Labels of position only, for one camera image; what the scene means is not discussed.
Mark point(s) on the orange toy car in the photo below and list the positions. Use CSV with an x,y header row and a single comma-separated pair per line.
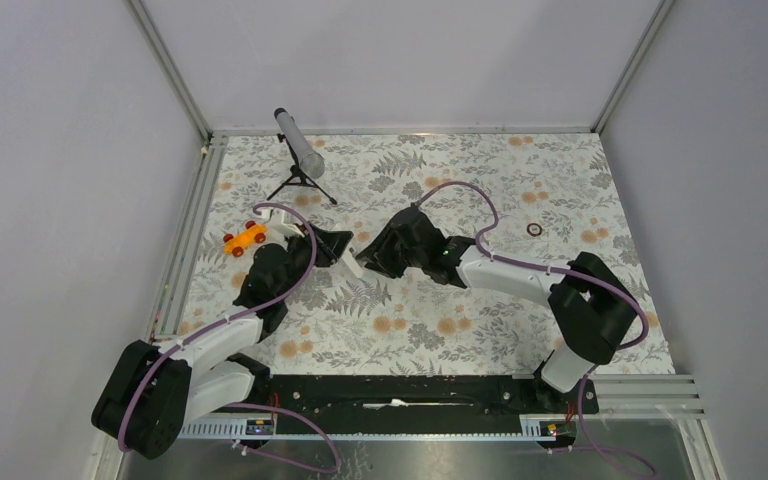
x,y
253,234

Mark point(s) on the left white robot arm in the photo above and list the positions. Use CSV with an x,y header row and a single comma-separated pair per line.
x,y
156,390

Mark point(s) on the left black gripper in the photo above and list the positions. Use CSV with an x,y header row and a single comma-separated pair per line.
x,y
330,246

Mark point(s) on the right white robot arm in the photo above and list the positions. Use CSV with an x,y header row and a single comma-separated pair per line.
x,y
590,305

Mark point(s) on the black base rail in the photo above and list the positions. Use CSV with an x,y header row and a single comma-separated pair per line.
x,y
405,405

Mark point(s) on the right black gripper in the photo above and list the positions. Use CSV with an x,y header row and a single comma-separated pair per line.
x,y
381,260

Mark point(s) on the floral patterned table mat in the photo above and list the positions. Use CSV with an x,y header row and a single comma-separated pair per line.
x,y
548,196

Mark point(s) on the white AC remote control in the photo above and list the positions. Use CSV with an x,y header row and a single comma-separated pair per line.
x,y
348,260

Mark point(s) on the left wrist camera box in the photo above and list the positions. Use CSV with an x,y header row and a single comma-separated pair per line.
x,y
283,223

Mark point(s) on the grey microphone on tripod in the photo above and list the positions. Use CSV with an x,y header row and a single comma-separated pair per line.
x,y
308,165

